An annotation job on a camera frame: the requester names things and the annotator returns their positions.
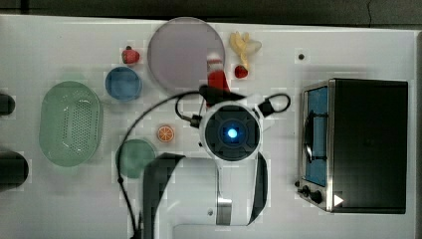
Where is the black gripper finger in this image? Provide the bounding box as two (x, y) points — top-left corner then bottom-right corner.
(199, 85), (244, 107)

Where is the red ketchup bottle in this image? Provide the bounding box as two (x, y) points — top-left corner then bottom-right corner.
(207, 54), (230, 92)

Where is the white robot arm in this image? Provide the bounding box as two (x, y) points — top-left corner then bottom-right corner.
(141, 86), (273, 239)

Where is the lilac round plate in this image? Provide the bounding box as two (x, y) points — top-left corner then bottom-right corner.
(147, 17), (225, 95)

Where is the small red toy strawberry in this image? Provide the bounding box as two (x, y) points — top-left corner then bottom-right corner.
(234, 65), (249, 79)

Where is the toy orange half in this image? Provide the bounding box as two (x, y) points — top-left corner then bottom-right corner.
(157, 125), (175, 142)

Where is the toy peeled banana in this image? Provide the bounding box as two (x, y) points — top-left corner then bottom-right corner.
(229, 32), (262, 70)

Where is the blue round bowl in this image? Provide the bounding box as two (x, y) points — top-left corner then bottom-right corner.
(105, 67), (142, 102)

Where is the toy strawberry with green leaves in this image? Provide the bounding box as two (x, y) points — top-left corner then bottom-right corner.
(121, 46), (140, 65)

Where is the green mug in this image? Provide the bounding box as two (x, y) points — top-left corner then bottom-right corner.
(115, 139), (156, 179)

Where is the green perforated colander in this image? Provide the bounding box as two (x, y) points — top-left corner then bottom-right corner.
(39, 81), (104, 167)

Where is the silver black toaster oven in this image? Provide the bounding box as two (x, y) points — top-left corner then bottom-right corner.
(295, 78), (408, 214)

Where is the small black pot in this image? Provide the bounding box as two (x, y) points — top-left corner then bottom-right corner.
(0, 94), (16, 116)

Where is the large black pot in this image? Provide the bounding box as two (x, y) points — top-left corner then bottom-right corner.
(0, 151), (29, 192)

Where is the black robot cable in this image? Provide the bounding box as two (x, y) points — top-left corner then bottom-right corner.
(115, 91), (207, 239)

